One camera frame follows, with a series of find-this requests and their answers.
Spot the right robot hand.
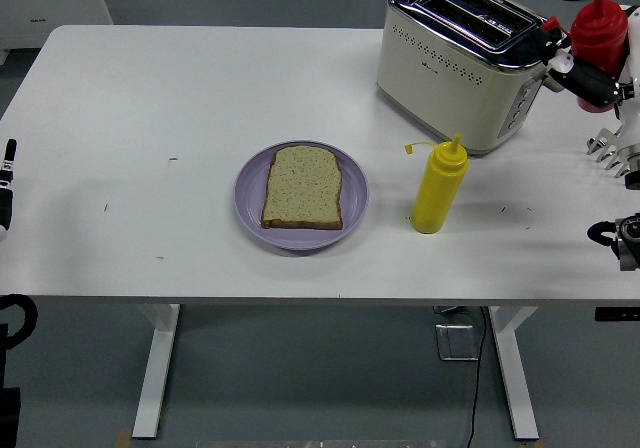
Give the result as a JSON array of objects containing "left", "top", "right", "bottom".
[{"left": 529, "top": 3, "right": 640, "bottom": 145}]

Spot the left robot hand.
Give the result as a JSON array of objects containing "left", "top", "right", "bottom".
[{"left": 0, "top": 138, "right": 19, "bottom": 243}]

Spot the red squeeze bottle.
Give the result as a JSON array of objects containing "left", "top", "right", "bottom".
[{"left": 542, "top": 0, "right": 629, "bottom": 115}]

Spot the bread slice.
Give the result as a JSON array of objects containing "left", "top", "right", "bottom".
[{"left": 260, "top": 145, "right": 345, "bottom": 231}]

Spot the silver metal toast rack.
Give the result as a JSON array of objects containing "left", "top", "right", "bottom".
[{"left": 585, "top": 127, "right": 632, "bottom": 178}]

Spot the cream and chrome toaster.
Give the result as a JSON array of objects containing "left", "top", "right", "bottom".
[{"left": 375, "top": 0, "right": 564, "bottom": 158}]

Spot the yellow squeeze bottle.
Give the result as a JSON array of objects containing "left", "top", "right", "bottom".
[{"left": 403, "top": 133, "right": 470, "bottom": 235}]

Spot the white appliance cabinet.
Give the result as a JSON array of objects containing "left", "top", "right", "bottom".
[{"left": 0, "top": 0, "right": 115, "bottom": 52}]

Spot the white table leg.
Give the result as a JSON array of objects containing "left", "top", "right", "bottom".
[
  {"left": 130, "top": 303, "right": 181, "bottom": 440},
  {"left": 488, "top": 305, "right": 540, "bottom": 442}
]

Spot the black table control panel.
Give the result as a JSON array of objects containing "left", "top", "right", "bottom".
[{"left": 594, "top": 306, "right": 640, "bottom": 322}]

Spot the purple plate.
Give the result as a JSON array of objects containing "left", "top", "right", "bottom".
[{"left": 233, "top": 140, "right": 370, "bottom": 252}]

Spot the metal floor socket plate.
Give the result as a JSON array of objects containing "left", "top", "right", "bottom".
[{"left": 434, "top": 322, "right": 481, "bottom": 363}]

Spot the black cable under table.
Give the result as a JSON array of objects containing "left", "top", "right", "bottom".
[{"left": 464, "top": 306, "right": 489, "bottom": 448}]

